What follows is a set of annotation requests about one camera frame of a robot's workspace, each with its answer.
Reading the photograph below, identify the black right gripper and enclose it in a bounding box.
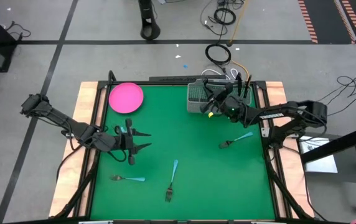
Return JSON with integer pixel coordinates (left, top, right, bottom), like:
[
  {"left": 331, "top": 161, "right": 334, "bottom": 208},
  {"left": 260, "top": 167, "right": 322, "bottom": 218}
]
[{"left": 200, "top": 78, "right": 247, "bottom": 125}]

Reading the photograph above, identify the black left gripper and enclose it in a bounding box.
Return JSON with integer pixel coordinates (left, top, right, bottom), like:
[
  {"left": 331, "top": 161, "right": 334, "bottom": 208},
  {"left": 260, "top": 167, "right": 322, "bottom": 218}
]
[{"left": 101, "top": 118, "right": 153, "bottom": 166}]

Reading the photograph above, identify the blue-handled metal knife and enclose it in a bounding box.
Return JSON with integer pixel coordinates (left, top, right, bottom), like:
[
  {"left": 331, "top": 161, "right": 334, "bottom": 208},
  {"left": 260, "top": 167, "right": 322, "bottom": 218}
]
[{"left": 243, "top": 74, "right": 252, "bottom": 100}]

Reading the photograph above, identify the grey mesh cutlery basket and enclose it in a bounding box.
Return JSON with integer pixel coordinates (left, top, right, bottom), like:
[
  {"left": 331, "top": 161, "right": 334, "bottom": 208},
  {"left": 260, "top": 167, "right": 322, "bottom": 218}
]
[{"left": 186, "top": 78, "right": 253, "bottom": 116}]

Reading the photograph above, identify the pink round plate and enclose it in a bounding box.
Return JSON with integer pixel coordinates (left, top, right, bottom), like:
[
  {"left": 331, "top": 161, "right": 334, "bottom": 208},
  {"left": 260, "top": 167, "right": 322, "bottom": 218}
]
[{"left": 108, "top": 82, "right": 145, "bottom": 114}]

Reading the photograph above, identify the light wooden table board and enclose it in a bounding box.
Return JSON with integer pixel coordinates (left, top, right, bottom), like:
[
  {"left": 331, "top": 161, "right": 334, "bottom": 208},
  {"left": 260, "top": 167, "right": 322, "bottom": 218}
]
[
  {"left": 258, "top": 81, "right": 316, "bottom": 218},
  {"left": 49, "top": 81, "right": 107, "bottom": 218}
]

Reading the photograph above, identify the black floor stand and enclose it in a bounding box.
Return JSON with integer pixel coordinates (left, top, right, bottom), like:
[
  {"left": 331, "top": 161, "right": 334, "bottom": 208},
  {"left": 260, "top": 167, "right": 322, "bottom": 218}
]
[{"left": 138, "top": 0, "right": 161, "bottom": 40}]

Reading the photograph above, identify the black metal stand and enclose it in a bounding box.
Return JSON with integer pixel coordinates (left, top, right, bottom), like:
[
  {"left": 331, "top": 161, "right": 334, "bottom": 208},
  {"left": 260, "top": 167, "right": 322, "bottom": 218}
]
[{"left": 299, "top": 57, "right": 356, "bottom": 212}]

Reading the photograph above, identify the white floor cable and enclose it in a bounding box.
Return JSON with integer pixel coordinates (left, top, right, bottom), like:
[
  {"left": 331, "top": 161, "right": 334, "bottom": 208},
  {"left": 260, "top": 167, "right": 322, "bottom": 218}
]
[{"left": 200, "top": 67, "right": 238, "bottom": 80}]

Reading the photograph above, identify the coiled black floor cable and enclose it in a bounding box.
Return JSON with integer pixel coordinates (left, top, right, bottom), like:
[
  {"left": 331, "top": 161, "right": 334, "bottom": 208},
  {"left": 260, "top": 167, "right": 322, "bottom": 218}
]
[
  {"left": 212, "top": 7, "right": 237, "bottom": 26},
  {"left": 205, "top": 43, "right": 232, "bottom": 66}
]

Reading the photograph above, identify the black table frame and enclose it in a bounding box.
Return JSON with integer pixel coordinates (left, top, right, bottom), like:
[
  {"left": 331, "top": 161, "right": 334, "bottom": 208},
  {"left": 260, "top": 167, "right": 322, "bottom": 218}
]
[{"left": 52, "top": 70, "right": 314, "bottom": 224}]

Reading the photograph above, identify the yellow hanging cable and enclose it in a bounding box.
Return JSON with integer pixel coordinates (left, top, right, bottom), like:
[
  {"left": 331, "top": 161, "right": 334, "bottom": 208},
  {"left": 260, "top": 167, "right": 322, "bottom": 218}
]
[{"left": 227, "top": 0, "right": 251, "bottom": 77}]

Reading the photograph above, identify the grey base plate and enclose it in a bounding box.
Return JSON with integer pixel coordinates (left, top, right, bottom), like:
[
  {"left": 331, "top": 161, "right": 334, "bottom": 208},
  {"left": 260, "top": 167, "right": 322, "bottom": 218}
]
[{"left": 299, "top": 136, "right": 338, "bottom": 174}]

